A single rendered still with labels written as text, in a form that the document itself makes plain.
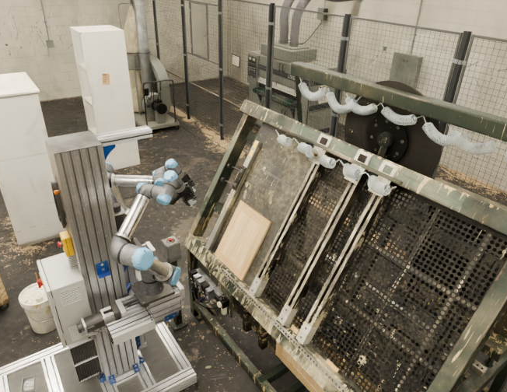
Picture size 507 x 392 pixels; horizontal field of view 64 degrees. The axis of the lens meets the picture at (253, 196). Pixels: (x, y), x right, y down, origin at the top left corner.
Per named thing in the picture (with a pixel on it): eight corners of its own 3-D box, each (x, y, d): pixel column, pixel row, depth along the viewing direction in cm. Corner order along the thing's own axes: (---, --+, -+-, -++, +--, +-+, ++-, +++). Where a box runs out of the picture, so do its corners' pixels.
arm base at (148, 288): (145, 299, 257) (143, 287, 252) (136, 285, 268) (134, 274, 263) (167, 290, 265) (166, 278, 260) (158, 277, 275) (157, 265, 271)
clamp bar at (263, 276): (253, 290, 289) (229, 288, 272) (330, 138, 270) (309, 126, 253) (261, 298, 282) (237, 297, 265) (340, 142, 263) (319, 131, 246)
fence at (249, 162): (208, 247, 332) (204, 246, 329) (258, 141, 316) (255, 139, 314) (211, 250, 328) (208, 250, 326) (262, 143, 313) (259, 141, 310)
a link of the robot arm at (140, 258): (165, 264, 264) (123, 239, 215) (185, 270, 259) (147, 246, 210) (158, 281, 260) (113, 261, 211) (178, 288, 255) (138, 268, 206)
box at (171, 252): (162, 257, 340) (160, 239, 331) (175, 252, 346) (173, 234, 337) (169, 264, 332) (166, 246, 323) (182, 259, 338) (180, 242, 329)
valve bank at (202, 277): (183, 288, 334) (182, 264, 323) (199, 281, 342) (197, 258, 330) (216, 326, 300) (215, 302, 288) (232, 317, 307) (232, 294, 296)
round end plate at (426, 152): (334, 170, 332) (348, 70, 292) (339, 168, 335) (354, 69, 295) (420, 213, 277) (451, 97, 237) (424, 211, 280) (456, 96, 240)
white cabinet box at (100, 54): (93, 158, 681) (69, 26, 579) (127, 151, 710) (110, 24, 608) (104, 172, 638) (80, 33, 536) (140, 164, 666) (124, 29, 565)
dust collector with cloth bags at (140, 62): (122, 116, 871) (106, 2, 762) (153, 110, 905) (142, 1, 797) (146, 136, 773) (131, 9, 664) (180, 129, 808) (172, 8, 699)
